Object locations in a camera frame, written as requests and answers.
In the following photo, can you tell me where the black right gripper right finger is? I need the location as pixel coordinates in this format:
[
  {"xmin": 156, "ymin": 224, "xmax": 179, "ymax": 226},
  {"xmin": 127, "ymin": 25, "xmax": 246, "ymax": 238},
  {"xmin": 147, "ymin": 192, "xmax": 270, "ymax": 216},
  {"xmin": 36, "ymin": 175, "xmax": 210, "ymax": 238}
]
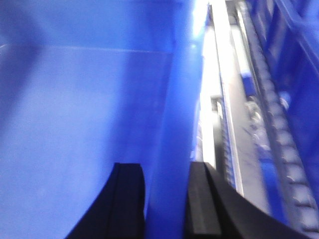
[{"xmin": 184, "ymin": 162, "xmax": 307, "ymax": 239}]

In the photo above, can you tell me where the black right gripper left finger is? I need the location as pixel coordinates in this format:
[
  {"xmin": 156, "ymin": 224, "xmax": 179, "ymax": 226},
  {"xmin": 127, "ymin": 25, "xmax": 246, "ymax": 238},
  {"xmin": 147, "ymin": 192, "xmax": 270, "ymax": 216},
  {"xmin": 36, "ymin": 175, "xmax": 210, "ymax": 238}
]
[{"xmin": 67, "ymin": 163, "xmax": 146, "ymax": 239}]

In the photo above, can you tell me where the light blue plastic bin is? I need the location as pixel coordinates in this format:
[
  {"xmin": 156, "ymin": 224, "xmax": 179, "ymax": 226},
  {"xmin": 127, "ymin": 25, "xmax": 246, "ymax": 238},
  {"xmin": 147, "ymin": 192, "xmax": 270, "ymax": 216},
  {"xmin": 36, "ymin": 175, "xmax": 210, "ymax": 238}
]
[{"xmin": 0, "ymin": 0, "xmax": 208, "ymax": 239}]

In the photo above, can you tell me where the upper roller track right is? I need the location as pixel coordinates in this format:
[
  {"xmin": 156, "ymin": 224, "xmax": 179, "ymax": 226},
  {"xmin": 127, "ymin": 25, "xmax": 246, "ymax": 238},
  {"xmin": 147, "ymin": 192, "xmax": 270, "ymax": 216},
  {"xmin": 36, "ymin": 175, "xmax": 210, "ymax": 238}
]
[{"xmin": 237, "ymin": 0, "xmax": 319, "ymax": 239}]

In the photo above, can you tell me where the dark blue bin upper right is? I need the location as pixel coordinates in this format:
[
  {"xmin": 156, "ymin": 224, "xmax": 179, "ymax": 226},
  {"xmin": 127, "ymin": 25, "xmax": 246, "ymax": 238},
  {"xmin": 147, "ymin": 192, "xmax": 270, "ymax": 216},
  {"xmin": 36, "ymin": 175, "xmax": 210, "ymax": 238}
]
[{"xmin": 249, "ymin": 0, "xmax": 319, "ymax": 175}]

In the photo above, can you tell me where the steel divider rail centre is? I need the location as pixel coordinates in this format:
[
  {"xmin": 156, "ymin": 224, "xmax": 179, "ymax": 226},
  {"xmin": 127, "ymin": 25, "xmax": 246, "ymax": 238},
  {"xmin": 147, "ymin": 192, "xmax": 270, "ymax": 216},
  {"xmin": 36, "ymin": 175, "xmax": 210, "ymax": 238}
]
[{"xmin": 200, "ymin": 0, "xmax": 244, "ymax": 195}]

